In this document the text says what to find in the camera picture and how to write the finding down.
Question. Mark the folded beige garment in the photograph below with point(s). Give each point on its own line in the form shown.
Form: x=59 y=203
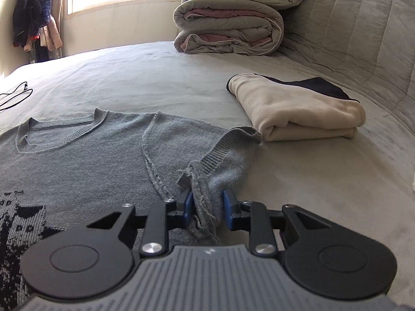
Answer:
x=296 y=110

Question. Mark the grey quilted headboard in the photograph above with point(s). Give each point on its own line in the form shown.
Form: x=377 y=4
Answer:
x=367 y=45

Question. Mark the folded grey pink quilt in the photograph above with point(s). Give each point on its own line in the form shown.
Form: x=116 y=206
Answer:
x=227 y=26

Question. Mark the hanging dark clothes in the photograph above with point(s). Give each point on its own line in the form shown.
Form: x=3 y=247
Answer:
x=36 y=28

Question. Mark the grey bed sheet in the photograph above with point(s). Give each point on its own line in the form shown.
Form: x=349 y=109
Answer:
x=365 y=183

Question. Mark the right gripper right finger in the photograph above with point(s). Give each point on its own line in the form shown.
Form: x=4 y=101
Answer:
x=253 y=218

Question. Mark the grey knit sweater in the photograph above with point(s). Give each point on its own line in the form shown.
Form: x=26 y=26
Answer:
x=55 y=175

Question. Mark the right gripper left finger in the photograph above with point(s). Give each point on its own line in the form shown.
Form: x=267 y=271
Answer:
x=162 y=217

